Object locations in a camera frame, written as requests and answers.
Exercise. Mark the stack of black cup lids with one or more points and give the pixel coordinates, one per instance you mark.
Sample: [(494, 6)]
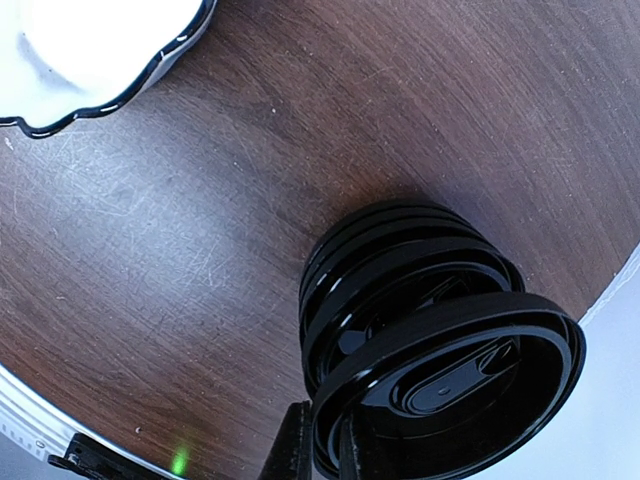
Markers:
[(383, 262)]

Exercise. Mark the white scalloped dish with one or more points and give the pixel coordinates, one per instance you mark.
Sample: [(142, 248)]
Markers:
[(67, 60)]

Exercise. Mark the black plastic cup lid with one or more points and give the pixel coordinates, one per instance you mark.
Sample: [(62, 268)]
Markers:
[(454, 387)]

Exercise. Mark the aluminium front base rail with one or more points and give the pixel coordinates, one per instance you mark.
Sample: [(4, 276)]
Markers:
[(39, 441)]

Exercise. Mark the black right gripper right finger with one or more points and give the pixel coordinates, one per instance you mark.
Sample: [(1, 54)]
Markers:
[(352, 449)]

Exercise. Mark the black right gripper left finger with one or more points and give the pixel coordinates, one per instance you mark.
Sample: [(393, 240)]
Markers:
[(290, 454)]

